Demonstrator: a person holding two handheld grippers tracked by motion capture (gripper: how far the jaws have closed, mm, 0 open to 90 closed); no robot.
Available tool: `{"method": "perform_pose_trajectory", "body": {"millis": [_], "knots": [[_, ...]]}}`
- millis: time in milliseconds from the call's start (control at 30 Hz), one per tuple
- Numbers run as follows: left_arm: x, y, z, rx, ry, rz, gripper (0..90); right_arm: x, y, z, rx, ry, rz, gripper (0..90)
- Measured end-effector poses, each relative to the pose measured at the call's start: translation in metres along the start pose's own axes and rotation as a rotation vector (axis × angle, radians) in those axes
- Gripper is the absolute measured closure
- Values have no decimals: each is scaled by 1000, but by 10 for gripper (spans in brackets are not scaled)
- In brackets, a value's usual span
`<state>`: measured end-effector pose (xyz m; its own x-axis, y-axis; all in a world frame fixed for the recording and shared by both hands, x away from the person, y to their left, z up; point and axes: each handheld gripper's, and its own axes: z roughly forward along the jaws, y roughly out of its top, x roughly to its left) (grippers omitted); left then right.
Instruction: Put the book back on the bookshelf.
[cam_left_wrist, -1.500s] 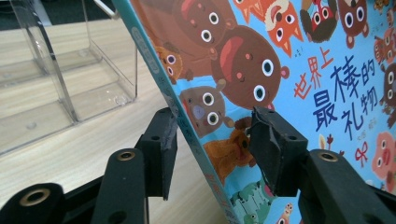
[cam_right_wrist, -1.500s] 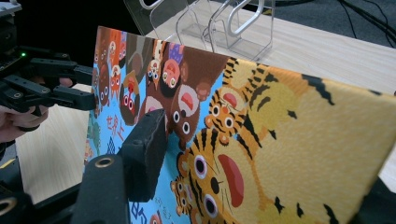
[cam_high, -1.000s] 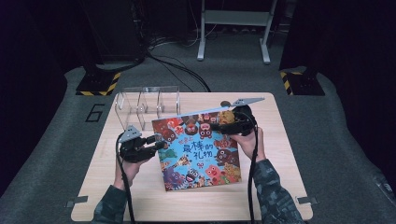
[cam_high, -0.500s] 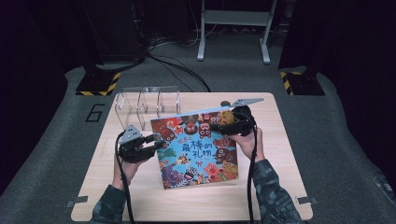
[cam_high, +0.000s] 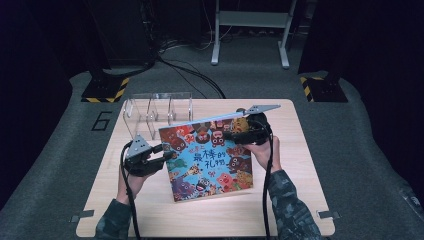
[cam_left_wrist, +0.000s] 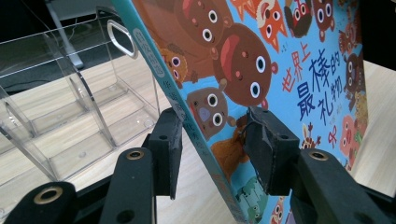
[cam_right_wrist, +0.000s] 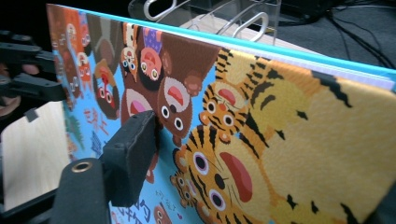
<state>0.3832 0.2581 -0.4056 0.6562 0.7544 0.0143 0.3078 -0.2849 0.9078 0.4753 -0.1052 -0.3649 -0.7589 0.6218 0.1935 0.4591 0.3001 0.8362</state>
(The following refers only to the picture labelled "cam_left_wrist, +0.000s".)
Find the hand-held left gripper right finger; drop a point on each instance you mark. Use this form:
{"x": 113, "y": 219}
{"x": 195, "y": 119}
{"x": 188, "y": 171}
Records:
{"x": 271, "y": 149}

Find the colourful picture book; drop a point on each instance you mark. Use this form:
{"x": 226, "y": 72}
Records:
{"x": 249, "y": 62}

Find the clear acrylic divided organizer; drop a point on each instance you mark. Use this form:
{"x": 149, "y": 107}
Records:
{"x": 77, "y": 124}

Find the white metal desk frame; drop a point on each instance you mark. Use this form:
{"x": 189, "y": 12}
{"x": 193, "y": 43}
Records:
{"x": 67, "y": 40}

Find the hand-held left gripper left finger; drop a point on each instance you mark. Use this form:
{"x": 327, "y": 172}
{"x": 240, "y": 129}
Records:
{"x": 166, "y": 146}

